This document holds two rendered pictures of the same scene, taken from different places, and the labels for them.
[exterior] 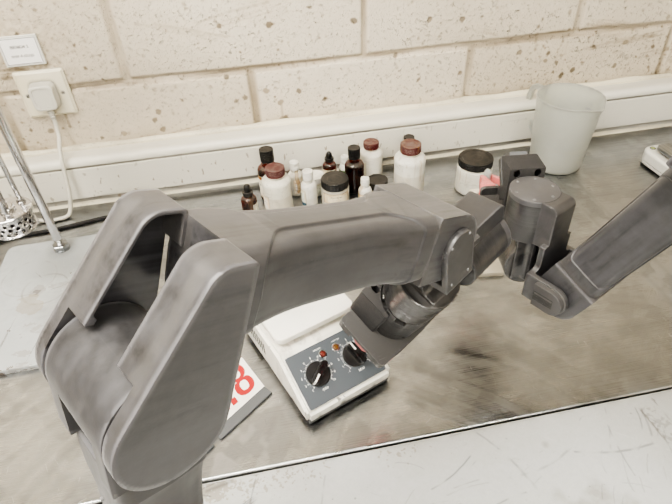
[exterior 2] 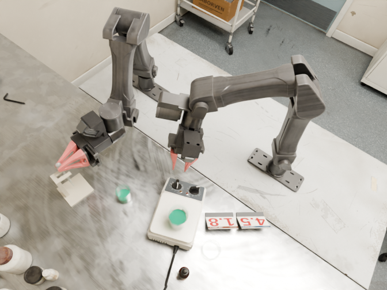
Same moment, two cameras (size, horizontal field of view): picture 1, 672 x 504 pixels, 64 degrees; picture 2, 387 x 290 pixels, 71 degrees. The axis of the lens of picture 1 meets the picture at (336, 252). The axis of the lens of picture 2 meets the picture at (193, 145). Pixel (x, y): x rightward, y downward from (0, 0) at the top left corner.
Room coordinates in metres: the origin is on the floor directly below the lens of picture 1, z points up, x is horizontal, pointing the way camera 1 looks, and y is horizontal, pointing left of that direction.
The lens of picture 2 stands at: (0.72, 0.20, 1.73)
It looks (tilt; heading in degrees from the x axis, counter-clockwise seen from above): 58 degrees down; 215
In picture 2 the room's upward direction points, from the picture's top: 12 degrees clockwise
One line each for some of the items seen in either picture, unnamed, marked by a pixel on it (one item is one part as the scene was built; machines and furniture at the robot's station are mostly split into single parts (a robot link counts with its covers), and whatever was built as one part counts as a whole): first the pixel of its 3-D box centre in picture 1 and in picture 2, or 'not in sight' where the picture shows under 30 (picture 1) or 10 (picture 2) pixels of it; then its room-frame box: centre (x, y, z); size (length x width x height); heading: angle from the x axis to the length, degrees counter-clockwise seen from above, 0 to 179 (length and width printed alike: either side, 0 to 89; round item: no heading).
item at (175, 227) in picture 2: not in sight; (177, 218); (0.54, 0.07, 1.02); 0.06 x 0.05 x 0.08; 30
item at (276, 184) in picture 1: (277, 189); not in sight; (0.85, 0.10, 0.95); 0.06 x 0.06 x 0.10
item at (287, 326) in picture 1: (296, 298); (176, 216); (0.53, 0.06, 0.98); 0.12 x 0.12 x 0.01; 31
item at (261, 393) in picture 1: (229, 394); (221, 220); (0.42, 0.15, 0.92); 0.09 x 0.06 x 0.04; 138
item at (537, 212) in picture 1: (546, 242); (117, 114); (0.48, -0.25, 1.10); 0.12 x 0.09 x 0.12; 36
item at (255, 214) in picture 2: not in sight; (253, 220); (0.35, 0.22, 0.92); 0.09 x 0.06 x 0.04; 138
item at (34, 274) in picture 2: (377, 188); (35, 275); (0.88, -0.09, 0.92); 0.04 x 0.04 x 0.04
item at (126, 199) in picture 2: not in sight; (123, 194); (0.59, -0.11, 0.93); 0.04 x 0.04 x 0.06
